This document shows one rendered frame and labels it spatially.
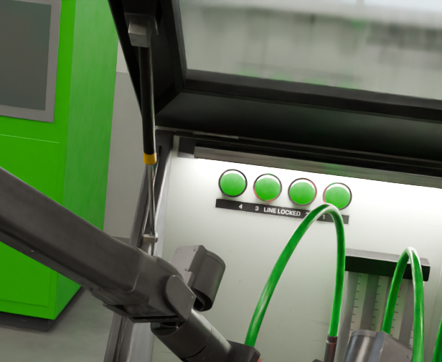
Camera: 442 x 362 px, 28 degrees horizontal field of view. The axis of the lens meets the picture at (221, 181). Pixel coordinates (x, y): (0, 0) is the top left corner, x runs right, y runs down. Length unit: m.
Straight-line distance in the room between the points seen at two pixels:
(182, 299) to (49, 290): 3.01
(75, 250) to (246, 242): 0.68
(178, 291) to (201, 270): 0.08
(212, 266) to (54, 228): 0.28
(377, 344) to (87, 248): 0.31
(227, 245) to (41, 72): 2.32
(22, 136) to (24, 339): 0.90
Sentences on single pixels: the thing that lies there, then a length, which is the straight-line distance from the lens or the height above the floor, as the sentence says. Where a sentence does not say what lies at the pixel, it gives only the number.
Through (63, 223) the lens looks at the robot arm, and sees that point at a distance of 0.90.
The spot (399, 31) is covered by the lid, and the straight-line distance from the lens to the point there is 1.14.
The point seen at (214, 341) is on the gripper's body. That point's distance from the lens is 1.10.
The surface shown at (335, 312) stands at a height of 1.20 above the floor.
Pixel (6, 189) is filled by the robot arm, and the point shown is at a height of 1.53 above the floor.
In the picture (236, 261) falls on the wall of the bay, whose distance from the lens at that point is 1.57.
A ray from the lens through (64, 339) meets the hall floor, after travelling 4.08.
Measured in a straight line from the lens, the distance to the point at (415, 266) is 1.28.
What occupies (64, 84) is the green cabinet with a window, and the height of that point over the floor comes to 1.14.
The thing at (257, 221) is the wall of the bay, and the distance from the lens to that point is 1.54.
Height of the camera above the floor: 1.77
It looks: 15 degrees down
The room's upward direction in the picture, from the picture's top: 7 degrees clockwise
